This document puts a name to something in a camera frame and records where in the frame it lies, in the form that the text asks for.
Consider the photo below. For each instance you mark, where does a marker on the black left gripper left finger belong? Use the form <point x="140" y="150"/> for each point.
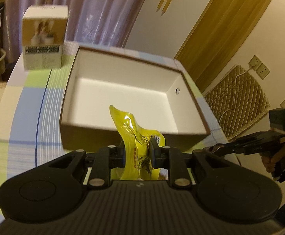
<point x="102" y="162"/>

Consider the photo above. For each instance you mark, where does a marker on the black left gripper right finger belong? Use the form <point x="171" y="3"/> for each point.
<point x="172" y="159"/>

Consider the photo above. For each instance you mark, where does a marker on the yellow plastic packet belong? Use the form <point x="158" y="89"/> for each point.
<point x="138" y="165"/>

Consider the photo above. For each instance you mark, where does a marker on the right hand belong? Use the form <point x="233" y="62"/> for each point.
<point x="270" y="163"/>

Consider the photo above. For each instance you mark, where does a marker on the brown quilted mat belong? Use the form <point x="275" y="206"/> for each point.
<point x="238" y="102"/>

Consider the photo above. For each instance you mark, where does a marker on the brown cardboard storage box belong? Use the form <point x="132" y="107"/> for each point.
<point x="157" y="94"/>

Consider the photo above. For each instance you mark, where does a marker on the checked blue green tablecloth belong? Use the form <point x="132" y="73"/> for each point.
<point x="29" y="115"/>

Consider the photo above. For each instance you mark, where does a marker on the brown wooden door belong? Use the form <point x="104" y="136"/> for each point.
<point x="220" y="31"/>

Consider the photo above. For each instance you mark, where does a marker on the white product carton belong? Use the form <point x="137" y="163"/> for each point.
<point x="43" y="33"/>

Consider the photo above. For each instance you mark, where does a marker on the purple curtain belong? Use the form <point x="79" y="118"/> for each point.
<point x="103" y="22"/>

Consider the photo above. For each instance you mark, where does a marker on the camera box with green light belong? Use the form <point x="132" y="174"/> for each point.
<point x="277" y="118"/>

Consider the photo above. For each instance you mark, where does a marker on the double wall socket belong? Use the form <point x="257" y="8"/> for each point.
<point x="259" y="67"/>

